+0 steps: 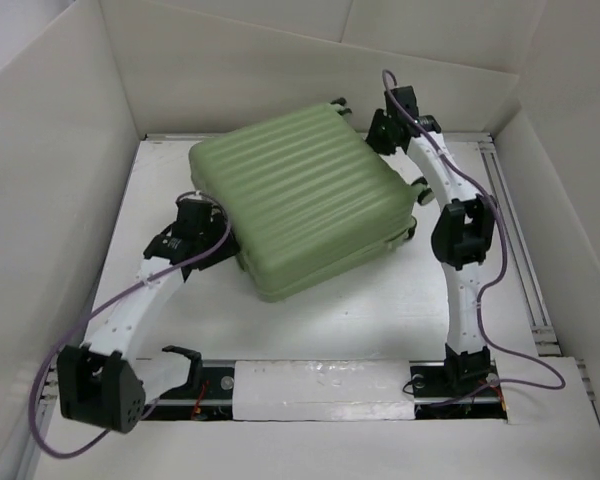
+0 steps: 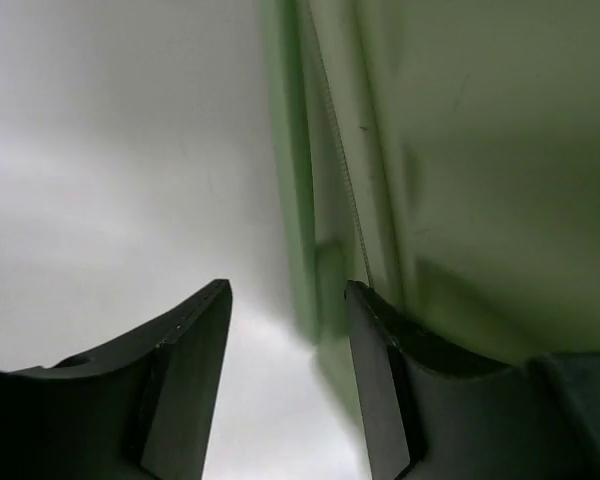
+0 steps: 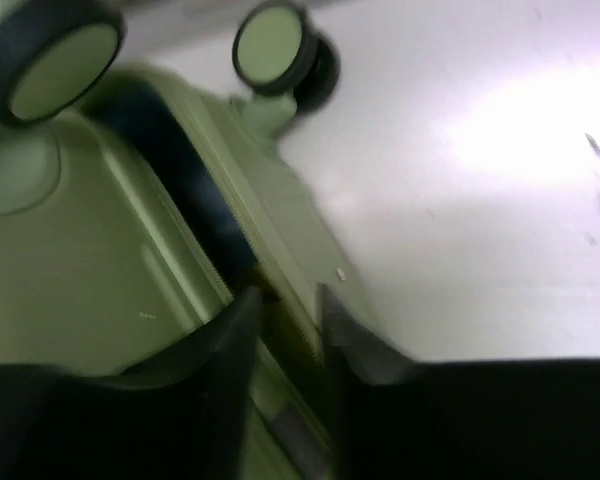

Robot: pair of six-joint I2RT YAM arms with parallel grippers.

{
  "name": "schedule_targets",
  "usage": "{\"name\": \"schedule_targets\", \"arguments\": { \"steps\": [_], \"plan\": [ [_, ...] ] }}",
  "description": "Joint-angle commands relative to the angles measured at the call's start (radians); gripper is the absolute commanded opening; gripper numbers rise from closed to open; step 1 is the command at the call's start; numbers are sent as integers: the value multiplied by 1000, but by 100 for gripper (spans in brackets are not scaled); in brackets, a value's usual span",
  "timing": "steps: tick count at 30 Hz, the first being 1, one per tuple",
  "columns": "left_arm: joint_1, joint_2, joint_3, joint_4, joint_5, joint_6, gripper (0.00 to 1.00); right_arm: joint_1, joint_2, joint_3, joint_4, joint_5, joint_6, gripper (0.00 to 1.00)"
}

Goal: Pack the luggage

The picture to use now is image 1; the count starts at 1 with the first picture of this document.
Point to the green hard-shell suitcase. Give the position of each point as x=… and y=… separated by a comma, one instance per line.
x=307, y=197

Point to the black metal base rail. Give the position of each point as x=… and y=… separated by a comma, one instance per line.
x=328, y=391

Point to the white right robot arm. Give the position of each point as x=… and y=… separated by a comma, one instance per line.
x=460, y=240

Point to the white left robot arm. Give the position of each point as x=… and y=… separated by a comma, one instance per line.
x=101, y=382

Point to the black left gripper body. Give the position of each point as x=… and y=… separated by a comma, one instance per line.
x=211, y=238

